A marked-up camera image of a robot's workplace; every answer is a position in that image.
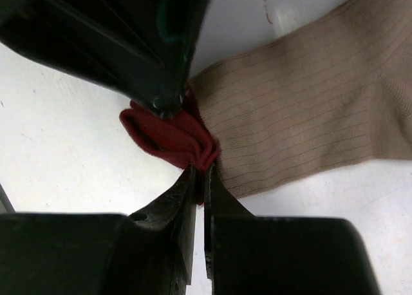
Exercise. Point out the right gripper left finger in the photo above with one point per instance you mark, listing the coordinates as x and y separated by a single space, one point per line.
147 252

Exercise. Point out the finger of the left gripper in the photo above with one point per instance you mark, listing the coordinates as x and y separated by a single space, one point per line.
140 48

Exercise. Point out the brown sock with striped cuff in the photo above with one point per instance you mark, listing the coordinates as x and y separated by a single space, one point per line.
333 93

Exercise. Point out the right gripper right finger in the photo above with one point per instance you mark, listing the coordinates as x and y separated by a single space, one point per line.
248 254

